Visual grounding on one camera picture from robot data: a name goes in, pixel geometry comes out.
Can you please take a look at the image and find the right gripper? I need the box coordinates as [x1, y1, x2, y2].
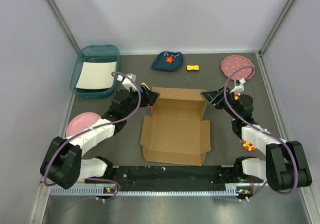
[201, 86, 240, 120]

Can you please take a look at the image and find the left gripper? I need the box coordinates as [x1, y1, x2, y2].
[123, 85, 160, 117]

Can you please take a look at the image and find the brown cardboard box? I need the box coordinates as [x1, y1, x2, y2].
[140, 87, 211, 166]

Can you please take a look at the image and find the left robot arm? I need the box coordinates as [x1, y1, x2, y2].
[40, 86, 160, 189]

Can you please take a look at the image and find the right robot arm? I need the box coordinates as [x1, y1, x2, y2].
[201, 88, 312, 193]

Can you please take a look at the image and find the yellow pink marker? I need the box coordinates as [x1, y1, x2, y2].
[140, 83, 150, 107]

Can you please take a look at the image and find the pink flower charm right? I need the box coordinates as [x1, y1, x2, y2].
[234, 94, 240, 101]

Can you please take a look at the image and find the yellow bone sponge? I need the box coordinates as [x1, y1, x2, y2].
[186, 65, 200, 71]

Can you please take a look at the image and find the pink dotted plate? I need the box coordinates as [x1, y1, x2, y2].
[221, 55, 255, 80]

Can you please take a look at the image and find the dark blue fish dish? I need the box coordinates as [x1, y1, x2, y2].
[151, 51, 184, 71]

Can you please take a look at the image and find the white paper sheet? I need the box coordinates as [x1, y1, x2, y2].
[75, 62, 117, 90]

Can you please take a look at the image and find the orange yellow flower charm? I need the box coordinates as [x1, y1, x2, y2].
[243, 141, 256, 151]

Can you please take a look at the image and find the teal plastic bin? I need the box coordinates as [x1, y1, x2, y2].
[70, 45, 120, 98]

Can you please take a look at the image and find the plain pink plate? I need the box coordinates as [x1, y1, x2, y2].
[65, 112, 101, 137]

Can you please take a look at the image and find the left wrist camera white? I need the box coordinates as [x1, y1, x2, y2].
[116, 74, 137, 92]

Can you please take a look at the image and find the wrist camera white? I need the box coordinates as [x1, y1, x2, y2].
[116, 74, 137, 92]
[230, 78, 246, 95]

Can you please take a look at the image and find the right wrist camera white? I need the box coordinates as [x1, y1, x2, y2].
[230, 78, 246, 95]

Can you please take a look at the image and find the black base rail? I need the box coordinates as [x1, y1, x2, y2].
[84, 165, 266, 192]

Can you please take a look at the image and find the aluminium frame profile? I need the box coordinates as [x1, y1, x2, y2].
[39, 165, 313, 197]

